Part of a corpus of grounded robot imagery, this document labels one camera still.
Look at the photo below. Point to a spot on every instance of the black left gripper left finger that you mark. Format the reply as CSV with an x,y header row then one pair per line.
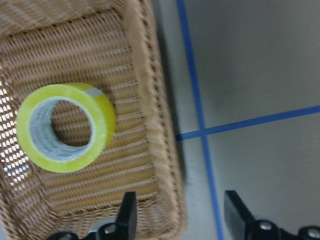
x,y
125,225

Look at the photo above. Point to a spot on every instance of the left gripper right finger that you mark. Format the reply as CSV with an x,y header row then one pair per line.
x,y
242,225

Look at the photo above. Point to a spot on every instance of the yellow tape roll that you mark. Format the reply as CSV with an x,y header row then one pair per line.
x,y
35,134

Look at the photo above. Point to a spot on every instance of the brown wicker basket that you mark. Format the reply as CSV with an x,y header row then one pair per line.
x,y
111,45

